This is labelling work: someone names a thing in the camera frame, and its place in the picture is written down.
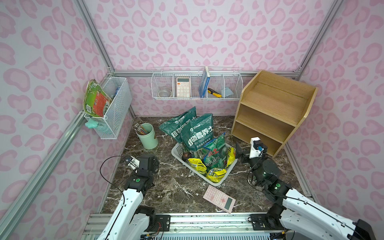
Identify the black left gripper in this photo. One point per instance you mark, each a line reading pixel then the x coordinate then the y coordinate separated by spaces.
pixel 149 163

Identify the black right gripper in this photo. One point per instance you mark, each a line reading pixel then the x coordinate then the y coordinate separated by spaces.
pixel 246 155

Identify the dark green soil bag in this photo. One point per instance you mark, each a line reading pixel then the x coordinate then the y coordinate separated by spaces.
pixel 174 126
pixel 197 132

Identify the yellow floral fertilizer packet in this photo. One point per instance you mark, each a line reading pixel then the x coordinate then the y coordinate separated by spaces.
pixel 215 175

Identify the bright green flower fertilizer bag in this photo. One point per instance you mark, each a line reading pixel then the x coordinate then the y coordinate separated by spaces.
pixel 217 153

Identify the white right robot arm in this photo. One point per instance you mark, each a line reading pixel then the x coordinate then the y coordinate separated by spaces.
pixel 291 210

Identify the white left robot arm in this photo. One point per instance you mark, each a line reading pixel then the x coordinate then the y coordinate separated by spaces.
pixel 129 221

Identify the wooden shelf unit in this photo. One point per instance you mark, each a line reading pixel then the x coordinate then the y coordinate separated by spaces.
pixel 272 108

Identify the white plastic basket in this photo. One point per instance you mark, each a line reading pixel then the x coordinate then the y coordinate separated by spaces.
pixel 177 152

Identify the green pencil cup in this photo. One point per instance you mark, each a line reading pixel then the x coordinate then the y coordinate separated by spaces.
pixel 147 136

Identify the pink calculator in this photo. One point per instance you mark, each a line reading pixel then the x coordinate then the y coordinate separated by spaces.
pixel 219 199

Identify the mint green star hook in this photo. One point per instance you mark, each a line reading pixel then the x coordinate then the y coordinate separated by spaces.
pixel 91 124

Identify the clear glass bowl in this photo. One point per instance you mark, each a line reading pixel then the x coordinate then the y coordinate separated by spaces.
pixel 165 93

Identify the white orange calculator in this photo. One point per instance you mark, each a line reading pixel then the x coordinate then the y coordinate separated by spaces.
pixel 183 87

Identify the green red seed packet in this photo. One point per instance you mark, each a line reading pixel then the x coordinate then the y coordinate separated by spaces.
pixel 96 101

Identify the light blue cup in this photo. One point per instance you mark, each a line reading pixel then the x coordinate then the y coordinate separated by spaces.
pixel 227 93

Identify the yellow utility knife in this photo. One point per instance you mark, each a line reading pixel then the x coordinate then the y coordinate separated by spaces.
pixel 214 93

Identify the blue book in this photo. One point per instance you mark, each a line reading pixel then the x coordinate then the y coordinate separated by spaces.
pixel 203 87

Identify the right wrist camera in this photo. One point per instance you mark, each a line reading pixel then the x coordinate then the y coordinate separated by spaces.
pixel 258 148

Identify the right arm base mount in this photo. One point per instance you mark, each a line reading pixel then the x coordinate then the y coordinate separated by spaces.
pixel 265 222

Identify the white mesh wall basket left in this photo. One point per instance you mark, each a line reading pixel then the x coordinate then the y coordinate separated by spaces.
pixel 110 125

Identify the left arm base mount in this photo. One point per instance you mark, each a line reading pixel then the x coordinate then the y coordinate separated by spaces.
pixel 156 222

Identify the white wire wall basket back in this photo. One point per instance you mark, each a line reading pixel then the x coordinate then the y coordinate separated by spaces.
pixel 220 78

